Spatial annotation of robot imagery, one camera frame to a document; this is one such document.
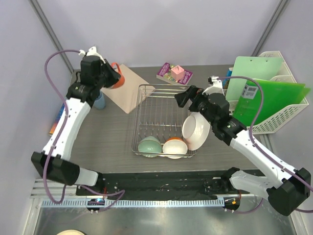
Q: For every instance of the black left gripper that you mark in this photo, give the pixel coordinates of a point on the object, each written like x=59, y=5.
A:
x=114, y=76

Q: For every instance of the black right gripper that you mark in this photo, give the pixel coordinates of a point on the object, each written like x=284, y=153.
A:
x=192, y=93

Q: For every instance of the blue plastic cup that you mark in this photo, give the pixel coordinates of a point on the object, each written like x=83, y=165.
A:
x=100, y=102

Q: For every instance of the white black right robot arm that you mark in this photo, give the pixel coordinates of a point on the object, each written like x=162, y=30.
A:
x=283, y=186

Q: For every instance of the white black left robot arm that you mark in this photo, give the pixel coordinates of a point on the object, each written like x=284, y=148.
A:
x=53, y=162

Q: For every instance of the pink cube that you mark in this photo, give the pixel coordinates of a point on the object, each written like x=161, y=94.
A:
x=177, y=73

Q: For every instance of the purple paperback book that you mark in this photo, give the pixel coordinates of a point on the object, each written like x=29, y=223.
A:
x=164, y=74

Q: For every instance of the blue white carton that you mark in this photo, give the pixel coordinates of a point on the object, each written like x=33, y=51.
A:
x=225, y=82

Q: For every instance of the orange white ceramic bowl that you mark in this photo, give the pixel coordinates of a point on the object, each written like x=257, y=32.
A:
x=175, y=147

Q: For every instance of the blue Jane Eyre book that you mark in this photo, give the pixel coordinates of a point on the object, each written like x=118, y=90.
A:
x=56, y=121

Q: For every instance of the green ceramic bowl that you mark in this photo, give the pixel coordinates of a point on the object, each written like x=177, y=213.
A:
x=149, y=147

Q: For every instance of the light green clipboard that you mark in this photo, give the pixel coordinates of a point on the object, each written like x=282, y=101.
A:
x=264, y=68

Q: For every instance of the bright green plastic folder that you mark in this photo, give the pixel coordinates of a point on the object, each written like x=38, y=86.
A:
x=277, y=95

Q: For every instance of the white plastic file organizer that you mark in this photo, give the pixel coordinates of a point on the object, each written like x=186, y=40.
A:
x=278, y=120

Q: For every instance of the cream round plate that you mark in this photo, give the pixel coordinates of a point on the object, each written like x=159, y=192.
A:
x=70, y=232

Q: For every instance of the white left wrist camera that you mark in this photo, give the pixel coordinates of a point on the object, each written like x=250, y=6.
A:
x=92, y=51

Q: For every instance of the metal wire dish rack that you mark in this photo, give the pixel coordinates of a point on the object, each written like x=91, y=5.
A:
x=158, y=115

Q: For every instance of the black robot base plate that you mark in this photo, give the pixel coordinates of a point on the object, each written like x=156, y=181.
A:
x=164, y=186

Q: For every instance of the white slotted cable duct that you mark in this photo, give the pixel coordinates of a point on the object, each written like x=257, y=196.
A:
x=95, y=203

